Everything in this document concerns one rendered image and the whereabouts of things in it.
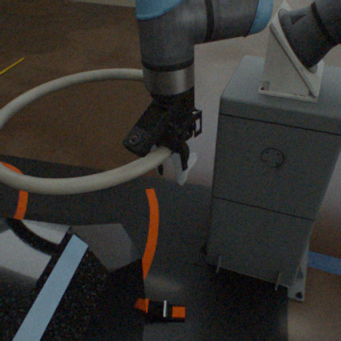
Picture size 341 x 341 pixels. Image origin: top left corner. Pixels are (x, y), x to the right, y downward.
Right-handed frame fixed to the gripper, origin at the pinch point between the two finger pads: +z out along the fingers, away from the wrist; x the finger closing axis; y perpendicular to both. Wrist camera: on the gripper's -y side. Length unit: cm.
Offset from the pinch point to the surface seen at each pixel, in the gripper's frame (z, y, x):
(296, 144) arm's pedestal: 20, 54, -7
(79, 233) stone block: 6.2, -18.8, 8.5
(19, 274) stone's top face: 3.1, -32.6, 6.9
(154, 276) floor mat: 89, 21, 33
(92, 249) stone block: 9.1, -18.6, 5.4
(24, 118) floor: 87, 64, 202
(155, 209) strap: 89, 53, 60
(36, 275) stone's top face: 3.2, -30.9, 4.6
